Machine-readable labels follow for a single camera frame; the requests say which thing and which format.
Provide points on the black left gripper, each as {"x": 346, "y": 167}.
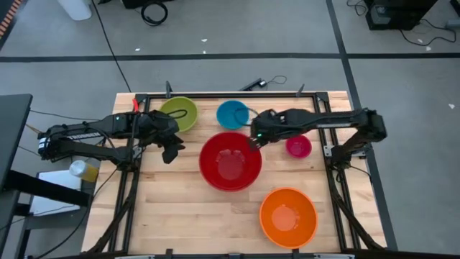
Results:
{"x": 158, "y": 127}

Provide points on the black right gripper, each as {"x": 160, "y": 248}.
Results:
{"x": 271, "y": 126}

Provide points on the large red bowl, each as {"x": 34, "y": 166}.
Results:
{"x": 230, "y": 165}

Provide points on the blue bowl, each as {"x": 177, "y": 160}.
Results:
{"x": 230, "y": 115}

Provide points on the green bowl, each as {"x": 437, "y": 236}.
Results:
{"x": 185, "y": 108}

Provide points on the small magenta bowl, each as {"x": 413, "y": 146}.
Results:
{"x": 298, "y": 146}

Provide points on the orange bowl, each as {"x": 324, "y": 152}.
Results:
{"x": 287, "y": 217}

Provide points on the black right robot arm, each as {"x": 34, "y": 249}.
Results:
{"x": 338, "y": 120}

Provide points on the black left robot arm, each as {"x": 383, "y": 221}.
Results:
{"x": 90, "y": 135}

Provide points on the red clip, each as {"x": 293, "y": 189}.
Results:
{"x": 136, "y": 105}

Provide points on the black power strip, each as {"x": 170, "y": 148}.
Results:
{"x": 251, "y": 85}

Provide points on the yellow bottle with silver cap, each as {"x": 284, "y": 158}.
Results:
{"x": 84, "y": 170}

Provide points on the white board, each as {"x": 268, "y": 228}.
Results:
{"x": 54, "y": 196}

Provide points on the black side stand bar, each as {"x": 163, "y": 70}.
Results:
{"x": 46, "y": 188}

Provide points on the black flat panel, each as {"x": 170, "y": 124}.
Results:
{"x": 12, "y": 136}

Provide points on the white cylindrical bin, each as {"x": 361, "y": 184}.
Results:
{"x": 75, "y": 9}

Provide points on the black equipment box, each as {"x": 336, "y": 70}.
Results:
{"x": 395, "y": 14}

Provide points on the orange striped black mat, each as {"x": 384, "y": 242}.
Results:
{"x": 9, "y": 16}

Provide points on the black aluminium table frame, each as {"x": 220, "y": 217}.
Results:
{"x": 230, "y": 95}

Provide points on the black frame post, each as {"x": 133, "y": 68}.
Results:
{"x": 300, "y": 90}
{"x": 168, "y": 89}

